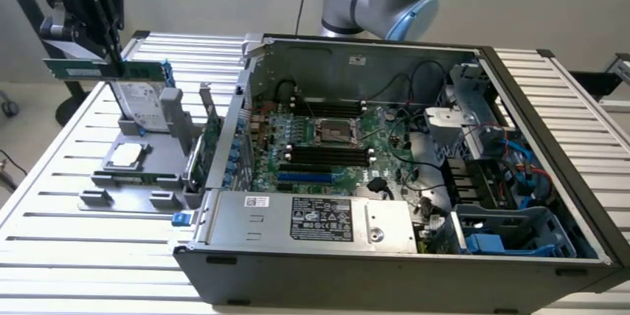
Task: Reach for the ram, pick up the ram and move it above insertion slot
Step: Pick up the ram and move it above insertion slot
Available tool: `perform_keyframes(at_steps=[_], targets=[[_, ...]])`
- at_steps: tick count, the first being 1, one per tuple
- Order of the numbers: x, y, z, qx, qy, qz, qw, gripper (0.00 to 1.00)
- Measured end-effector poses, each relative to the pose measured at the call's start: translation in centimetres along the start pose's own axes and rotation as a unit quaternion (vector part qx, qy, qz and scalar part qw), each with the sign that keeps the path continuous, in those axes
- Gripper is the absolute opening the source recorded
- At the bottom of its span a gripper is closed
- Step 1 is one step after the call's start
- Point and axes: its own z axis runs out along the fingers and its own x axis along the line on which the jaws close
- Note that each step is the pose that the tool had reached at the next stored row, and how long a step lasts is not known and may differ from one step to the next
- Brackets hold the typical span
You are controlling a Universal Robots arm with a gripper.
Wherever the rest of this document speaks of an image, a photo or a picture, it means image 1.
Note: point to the black metal stand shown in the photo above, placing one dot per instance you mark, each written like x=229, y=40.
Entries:
x=29, y=9

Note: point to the metal CPU socket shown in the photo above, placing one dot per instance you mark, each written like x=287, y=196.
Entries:
x=335, y=131

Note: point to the silver hard disk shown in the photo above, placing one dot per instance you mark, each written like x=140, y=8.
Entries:
x=137, y=104

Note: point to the open black PC case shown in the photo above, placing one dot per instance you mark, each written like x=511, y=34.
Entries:
x=373, y=278

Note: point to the green RAM stick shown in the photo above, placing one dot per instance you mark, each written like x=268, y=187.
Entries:
x=142, y=69

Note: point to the blue plastic disk rail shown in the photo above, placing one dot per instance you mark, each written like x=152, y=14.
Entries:
x=168, y=75

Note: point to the metal disk bay cage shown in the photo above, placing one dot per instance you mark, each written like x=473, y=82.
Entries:
x=472, y=93

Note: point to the silver CPU chip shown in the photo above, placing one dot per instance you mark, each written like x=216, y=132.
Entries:
x=128, y=154

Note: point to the green graphics card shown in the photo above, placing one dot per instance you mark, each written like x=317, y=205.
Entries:
x=208, y=138

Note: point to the black chipset heatsink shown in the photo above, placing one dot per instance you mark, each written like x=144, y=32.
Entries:
x=377, y=184

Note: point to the green motherboard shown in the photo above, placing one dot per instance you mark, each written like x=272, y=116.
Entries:
x=393, y=152

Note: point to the grey power supply unit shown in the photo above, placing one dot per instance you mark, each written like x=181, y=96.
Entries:
x=275, y=226

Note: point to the black caster wheel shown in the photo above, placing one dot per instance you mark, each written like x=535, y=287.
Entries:
x=8, y=105

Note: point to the blue expansion slot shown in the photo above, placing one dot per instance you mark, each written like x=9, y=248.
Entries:
x=304, y=178

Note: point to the blue plastic disk bay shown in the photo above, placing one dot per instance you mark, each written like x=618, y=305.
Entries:
x=536, y=230

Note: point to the blue plastic case latch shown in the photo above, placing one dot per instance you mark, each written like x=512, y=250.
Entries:
x=181, y=219

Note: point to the grey parts rack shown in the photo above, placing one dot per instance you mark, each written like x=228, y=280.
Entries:
x=172, y=116

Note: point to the aluminium profile frame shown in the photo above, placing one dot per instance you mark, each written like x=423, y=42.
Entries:
x=616, y=79

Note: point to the black RAM slot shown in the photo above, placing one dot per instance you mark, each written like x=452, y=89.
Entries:
x=329, y=101
x=329, y=105
x=329, y=148
x=329, y=164
x=329, y=153
x=329, y=109
x=329, y=159

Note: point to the black expansion slot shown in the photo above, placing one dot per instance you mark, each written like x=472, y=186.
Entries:
x=297, y=187

